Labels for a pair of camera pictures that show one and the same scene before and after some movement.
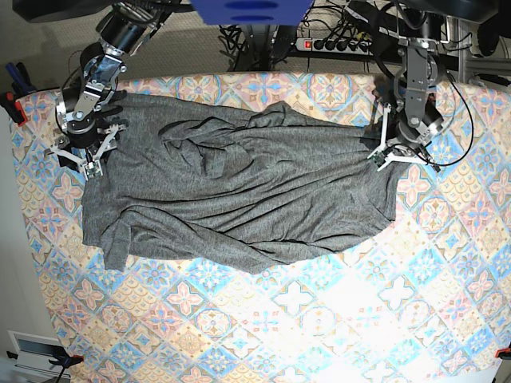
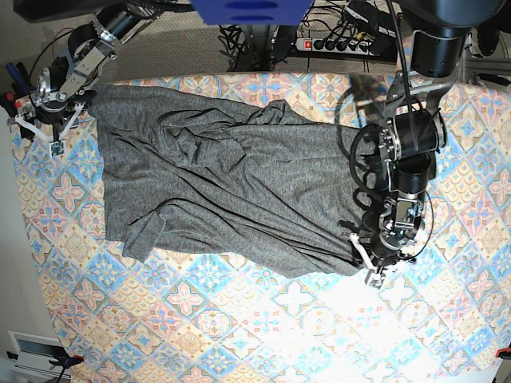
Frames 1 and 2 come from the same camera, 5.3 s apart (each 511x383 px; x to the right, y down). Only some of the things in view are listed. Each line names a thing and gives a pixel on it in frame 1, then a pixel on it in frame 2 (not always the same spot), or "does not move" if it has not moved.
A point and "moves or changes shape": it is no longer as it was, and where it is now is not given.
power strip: (334, 46) does not move
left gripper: (89, 135) to (57, 105)
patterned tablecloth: (424, 298) does not move
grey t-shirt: (243, 190) moves or changes shape
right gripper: (409, 121) to (401, 223)
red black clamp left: (20, 86) does not move
